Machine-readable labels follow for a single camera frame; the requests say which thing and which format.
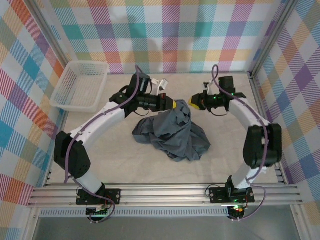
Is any grey t-shirt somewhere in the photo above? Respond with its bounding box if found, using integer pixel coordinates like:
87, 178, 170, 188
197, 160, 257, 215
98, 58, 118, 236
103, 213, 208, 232
131, 99, 212, 163

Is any white plastic mesh basket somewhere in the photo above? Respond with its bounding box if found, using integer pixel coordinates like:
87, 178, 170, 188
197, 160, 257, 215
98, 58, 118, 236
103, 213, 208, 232
49, 60, 111, 114

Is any circuit board with yellow part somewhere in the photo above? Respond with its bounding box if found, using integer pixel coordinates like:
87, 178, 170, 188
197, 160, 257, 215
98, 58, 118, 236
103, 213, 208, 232
228, 204, 247, 219

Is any green-lit circuit board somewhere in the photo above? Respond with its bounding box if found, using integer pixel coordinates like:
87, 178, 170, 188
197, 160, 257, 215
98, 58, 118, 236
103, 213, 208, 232
86, 205, 111, 217

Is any aluminium side rail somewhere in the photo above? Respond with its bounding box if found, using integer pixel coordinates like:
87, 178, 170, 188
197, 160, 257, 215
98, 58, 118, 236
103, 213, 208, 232
248, 72, 288, 185

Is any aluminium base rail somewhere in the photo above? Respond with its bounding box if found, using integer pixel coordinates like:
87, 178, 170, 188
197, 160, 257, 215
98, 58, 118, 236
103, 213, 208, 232
27, 183, 303, 208

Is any aluminium frame post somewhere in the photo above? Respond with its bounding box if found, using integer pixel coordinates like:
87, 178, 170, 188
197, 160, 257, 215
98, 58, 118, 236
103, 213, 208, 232
26, 0, 71, 72
249, 0, 298, 78

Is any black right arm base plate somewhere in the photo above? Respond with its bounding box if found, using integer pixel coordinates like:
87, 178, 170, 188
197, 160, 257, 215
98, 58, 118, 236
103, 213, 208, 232
208, 186, 256, 204

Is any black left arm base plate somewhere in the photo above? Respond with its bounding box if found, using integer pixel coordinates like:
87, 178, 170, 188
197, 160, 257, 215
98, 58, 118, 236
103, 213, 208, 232
75, 188, 122, 206

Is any slotted grey cable duct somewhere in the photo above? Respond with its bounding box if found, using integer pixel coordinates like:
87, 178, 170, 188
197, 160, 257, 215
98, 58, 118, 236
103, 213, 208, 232
39, 208, 230, 218

